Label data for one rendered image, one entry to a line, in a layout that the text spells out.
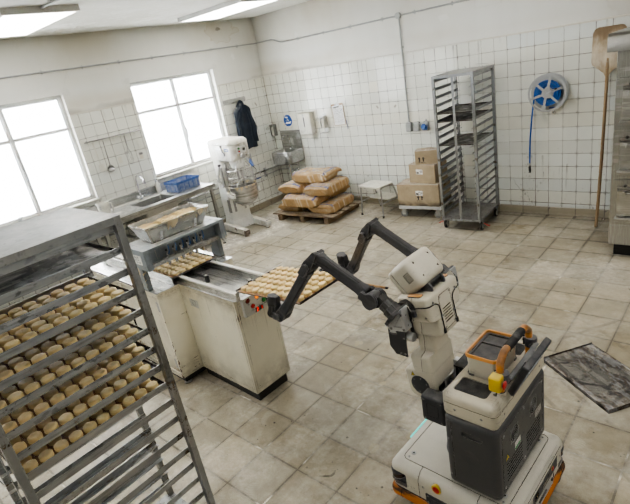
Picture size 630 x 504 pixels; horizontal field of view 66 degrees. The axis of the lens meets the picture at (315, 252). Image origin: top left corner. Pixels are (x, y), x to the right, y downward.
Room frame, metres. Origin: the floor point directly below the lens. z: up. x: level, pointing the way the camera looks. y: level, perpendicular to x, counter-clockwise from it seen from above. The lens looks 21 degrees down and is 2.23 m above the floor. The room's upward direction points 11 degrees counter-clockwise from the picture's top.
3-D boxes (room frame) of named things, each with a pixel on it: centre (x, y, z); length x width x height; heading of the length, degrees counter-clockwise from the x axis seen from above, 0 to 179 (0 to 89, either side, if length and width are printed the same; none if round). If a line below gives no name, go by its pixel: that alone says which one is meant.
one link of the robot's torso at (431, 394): (1.99, -0.46, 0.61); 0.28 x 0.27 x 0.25; 133
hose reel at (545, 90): (5.47, -2.83, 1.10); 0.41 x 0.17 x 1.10; 45
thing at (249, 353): (3.31, 0.71, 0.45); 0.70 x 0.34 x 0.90; 43
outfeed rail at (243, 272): (3.86, 1.02, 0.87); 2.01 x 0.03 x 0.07; 43
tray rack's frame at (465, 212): (5.78, -2.02, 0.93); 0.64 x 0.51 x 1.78; 138
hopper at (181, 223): (3.68, 1.05, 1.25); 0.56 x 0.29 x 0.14; 133
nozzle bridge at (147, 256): (3.68, 1.05, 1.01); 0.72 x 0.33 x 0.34; 133
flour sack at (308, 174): (7.33, -0.22, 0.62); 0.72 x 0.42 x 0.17; 52
